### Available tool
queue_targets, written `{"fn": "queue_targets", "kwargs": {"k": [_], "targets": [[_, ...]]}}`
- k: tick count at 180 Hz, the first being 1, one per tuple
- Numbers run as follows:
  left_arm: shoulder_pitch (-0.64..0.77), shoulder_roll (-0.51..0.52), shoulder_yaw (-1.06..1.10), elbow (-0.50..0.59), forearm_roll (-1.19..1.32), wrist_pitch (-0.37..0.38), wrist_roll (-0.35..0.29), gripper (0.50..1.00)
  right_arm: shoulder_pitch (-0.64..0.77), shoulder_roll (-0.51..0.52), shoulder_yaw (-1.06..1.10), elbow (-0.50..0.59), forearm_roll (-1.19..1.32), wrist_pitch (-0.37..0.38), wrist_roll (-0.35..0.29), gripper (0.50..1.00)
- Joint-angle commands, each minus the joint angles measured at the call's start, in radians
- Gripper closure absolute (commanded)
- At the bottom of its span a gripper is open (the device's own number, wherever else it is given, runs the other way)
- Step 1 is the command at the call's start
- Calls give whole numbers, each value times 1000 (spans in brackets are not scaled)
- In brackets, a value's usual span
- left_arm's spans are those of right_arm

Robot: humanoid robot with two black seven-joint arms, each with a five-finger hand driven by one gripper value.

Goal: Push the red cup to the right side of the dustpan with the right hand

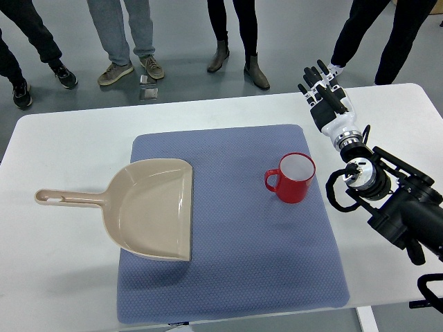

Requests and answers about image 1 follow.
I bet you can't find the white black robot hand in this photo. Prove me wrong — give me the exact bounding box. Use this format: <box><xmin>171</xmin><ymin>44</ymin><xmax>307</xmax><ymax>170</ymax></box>
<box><xmin>298</xmin><ymin>59</ymin><xmax>363</xmax><ymax>151</ymax></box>

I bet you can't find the red cup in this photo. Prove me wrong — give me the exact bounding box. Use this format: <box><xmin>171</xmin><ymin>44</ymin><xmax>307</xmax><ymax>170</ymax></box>
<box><xmin>264</xmin><ymin>152</ymin><xmax>316</xmax><ymax>204</ymax></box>

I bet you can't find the clear plastic floor piece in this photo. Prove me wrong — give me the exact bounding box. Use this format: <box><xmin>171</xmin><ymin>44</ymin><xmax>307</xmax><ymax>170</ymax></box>
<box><xmin>139</xmin><ymin>75</ymin><xmax>158</xmax><ymax>101</ymax></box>

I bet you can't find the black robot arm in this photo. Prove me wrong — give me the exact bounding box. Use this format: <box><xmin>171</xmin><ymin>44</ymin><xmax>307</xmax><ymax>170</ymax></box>
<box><xmin>326</xmin><ymin>127</ymin><xmax>442</xmax><ymax>266</ymax></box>

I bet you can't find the white table leg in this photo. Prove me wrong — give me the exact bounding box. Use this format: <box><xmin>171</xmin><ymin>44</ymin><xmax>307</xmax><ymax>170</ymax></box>
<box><xmin>356</xmin><ymin>306</ymin><xmax>379</xmax><ymax>332</ymax></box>

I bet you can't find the person in grey trousers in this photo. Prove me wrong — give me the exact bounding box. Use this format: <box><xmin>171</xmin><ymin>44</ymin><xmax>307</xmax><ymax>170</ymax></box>
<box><xmin>87</xmin><ymin>0</ymin><xmax>165</xmax><ymax>86</ymax></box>

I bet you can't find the person in brown boots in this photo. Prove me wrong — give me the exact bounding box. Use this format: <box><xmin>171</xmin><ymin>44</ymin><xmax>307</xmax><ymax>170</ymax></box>
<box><xmin>206</xmin><ymin>0</ymin><xmax>270</xmax><ymax>91</ymax></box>

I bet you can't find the person in white sneakers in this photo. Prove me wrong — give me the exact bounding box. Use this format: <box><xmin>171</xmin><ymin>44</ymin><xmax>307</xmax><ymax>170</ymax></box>
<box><xmin>327</xmin><ymin>0</ymin><xmax>439</xmax><ymax>86</ymax></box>

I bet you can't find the person in black trousers left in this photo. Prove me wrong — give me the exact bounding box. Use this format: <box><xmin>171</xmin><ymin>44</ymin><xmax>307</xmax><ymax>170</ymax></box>
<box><xmin>0</xmin><ymin>0</ymin><xmax>79</xmax><ymax>110</ymax></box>

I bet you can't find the beige plastic dustpan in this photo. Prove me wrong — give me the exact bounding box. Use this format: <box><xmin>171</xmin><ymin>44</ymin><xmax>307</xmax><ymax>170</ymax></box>
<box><xmin>35</xmin><ymin>158</ymin><xmax>193</xmax><ymax>261</ymax></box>

